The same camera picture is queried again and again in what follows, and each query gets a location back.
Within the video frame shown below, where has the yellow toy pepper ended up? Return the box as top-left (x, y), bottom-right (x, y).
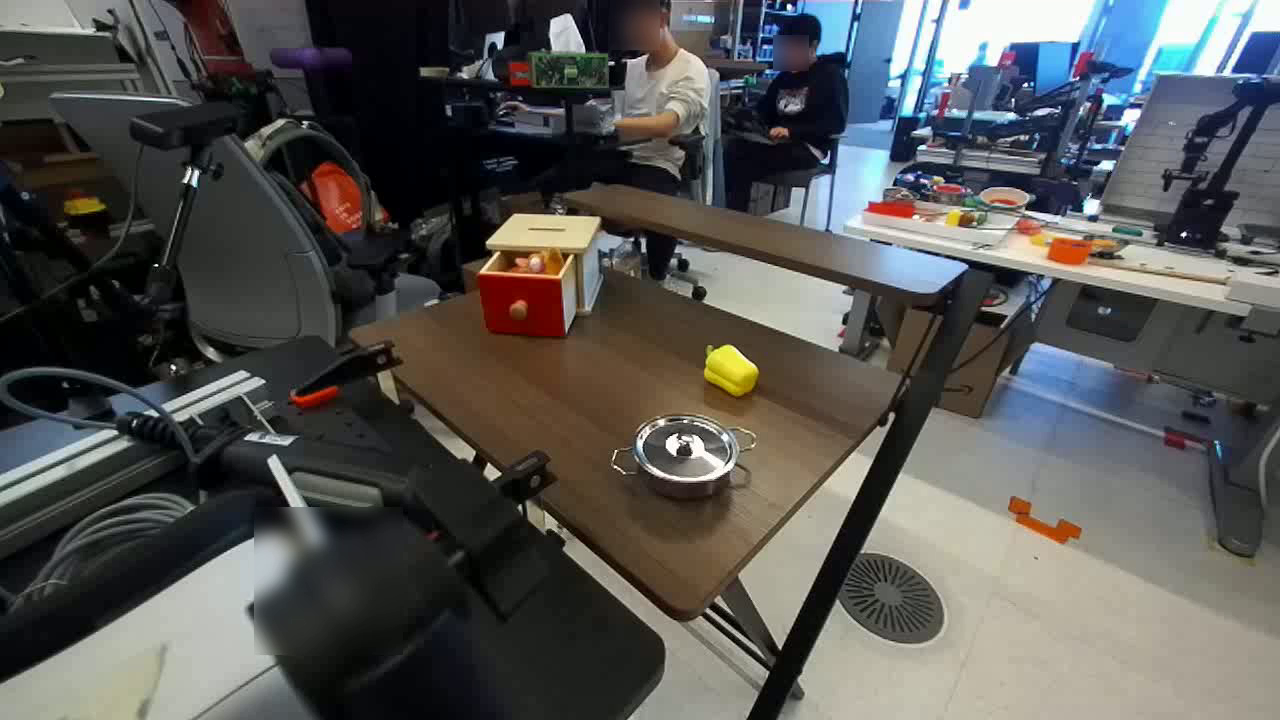
top-left (703, 342), bottom-right (762, 394)

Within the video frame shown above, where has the black robot arm in background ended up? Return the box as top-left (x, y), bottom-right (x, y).
top-left (1156, 76), bottom-right (1280, 249)

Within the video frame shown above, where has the small silver pot with lid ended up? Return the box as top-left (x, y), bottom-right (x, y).
top-left (609, 414), bottom-right (762, 498)

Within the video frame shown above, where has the red wooden box light lid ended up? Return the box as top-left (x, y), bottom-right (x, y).
top-left (482, 211), bottom-right (603, 341)

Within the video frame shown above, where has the dark wooden raised shelf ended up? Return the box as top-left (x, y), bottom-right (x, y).
top-left (565, 185), bottom-right (965, 301)

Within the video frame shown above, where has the person in white shirt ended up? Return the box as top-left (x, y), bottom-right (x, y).
top-left (589, 0), bottom-right (712, 192)

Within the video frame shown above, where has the black metal table leg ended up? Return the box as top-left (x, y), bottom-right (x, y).
top-left (747, 272), bottom-right (994, 720)

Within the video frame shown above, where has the person in black hoodie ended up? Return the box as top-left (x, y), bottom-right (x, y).
top-left (723, 11), bottom-right (850, 211)

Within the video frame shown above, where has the black clamp with red tip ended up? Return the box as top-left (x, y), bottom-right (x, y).
top-left (289, 342), bottom-right (401, 411)

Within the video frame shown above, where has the round floor drain grate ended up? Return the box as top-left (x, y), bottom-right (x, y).
top-left (841, 551), bottom-right (944, 643)

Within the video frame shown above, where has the grey exercise machine orange disc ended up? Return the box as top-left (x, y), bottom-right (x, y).
top-left (128, 104), bottom-right (443, 350)

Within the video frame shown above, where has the white background work table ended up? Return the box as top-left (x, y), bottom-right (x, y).
top-left (841, 196), bottom-right (1280, 558)

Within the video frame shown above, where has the black camera mount foreground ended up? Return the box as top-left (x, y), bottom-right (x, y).
top-left (219, 436), bottom-right (665, 720)

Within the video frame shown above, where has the orange plastic bracket on floor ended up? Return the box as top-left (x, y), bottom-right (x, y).
top-left (1009, 494), bottom-right (1084, 544)

